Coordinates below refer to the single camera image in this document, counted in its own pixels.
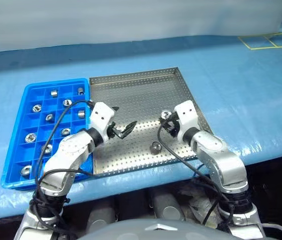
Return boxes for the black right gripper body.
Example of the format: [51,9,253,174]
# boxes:
[162,119,181,138]

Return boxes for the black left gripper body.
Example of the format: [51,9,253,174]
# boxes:
[107,121,122,140]

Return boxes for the blue compartment tray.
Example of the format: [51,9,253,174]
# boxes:
[0,77,95,192]

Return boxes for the perforated metal tray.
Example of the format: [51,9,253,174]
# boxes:
[88,66,213,178]

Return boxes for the blue table cover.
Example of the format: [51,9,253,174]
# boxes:
[0,31,282,223]

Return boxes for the gray rounded housing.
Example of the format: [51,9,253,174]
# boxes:
[150,192,181,221]
[87,204,118,226]

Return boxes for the white backdrop sheet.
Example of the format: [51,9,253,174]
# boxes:
[0,0,282,55]

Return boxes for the gray robot torso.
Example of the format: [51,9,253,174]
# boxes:
[77,218,236,240]

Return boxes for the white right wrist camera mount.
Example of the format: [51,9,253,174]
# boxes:
[173,99,199,138]

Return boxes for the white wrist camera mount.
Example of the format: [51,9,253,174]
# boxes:
[173,99,199,138]
[89,101,115,144]

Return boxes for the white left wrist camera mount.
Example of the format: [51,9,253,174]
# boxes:
[89,101,115,144]

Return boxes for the white cable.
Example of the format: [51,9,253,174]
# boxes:
[262,223,282,235]

